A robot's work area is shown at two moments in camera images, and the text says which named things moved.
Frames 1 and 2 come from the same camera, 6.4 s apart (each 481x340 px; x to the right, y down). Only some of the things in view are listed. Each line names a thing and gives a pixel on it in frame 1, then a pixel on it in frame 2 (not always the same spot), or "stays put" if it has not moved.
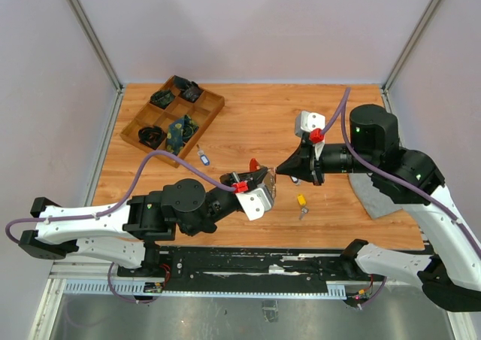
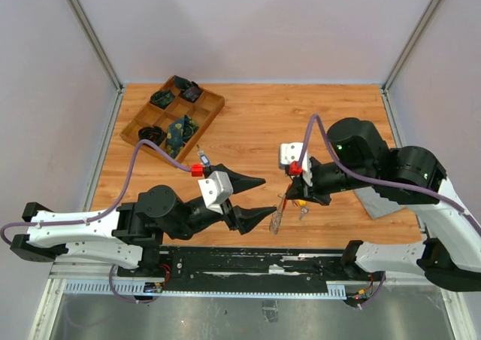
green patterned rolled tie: (162, 98) stays put
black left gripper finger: (252, 177) -> (246, 219)
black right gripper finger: (299, 165) -> (297, 190)
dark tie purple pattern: (191, 93) stays put
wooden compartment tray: (174, 119) stays put
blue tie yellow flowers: (179, 132) stays put
